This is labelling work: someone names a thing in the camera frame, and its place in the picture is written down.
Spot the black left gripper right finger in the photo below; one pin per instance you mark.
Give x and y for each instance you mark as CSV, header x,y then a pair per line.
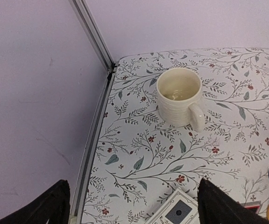
x,y
216,207

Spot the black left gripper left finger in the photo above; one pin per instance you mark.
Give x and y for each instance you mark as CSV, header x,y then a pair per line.
x,y
51,207

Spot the white playing card box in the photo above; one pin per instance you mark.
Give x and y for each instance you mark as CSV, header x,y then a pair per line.
x,y
180,208

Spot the red black triangular card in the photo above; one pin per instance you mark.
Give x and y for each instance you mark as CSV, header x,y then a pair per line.
x,y
252,206

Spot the cream ceramic mug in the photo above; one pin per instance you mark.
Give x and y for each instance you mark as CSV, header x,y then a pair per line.
x,y
179,94

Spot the aluminium frame post left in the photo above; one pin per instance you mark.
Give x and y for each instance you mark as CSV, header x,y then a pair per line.
x,y
90,27

